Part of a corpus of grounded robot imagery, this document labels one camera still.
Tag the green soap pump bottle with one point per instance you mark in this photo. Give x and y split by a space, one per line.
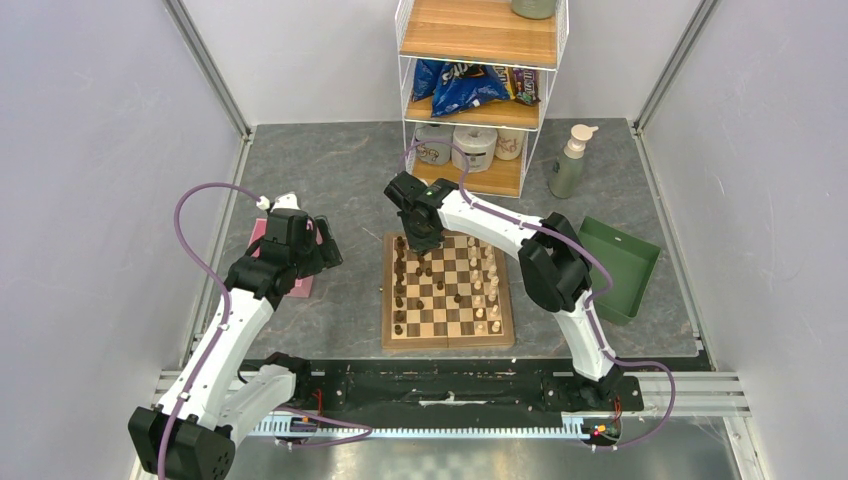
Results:
567 169

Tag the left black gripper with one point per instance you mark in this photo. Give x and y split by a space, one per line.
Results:
327 252

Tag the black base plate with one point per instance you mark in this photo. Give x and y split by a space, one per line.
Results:
458 393

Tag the pink plastic bin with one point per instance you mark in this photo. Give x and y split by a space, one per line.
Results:
305 285

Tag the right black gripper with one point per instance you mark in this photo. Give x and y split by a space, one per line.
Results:
420 245

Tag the white printed mug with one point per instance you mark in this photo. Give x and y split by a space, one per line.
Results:
433 143

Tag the blue chips bag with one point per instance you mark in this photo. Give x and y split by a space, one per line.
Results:
455 87

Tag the white toilet paper roll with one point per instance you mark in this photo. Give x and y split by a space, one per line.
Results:
475 148

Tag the brown candy bag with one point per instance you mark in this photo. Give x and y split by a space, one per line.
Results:
523 85

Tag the white cup right shelf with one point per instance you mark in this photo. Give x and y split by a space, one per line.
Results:
509 143

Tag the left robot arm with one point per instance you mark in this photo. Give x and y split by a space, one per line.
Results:
194 429

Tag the wooden chess board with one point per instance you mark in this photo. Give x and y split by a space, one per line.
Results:
456 296

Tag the green jar top shelf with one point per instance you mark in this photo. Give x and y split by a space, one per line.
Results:
534 9

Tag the white wire wooden shelf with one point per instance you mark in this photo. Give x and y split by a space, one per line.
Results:
488 33

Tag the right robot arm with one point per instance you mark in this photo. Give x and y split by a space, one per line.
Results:
555 268

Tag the green plastic bin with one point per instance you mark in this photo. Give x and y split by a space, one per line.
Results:
629 260

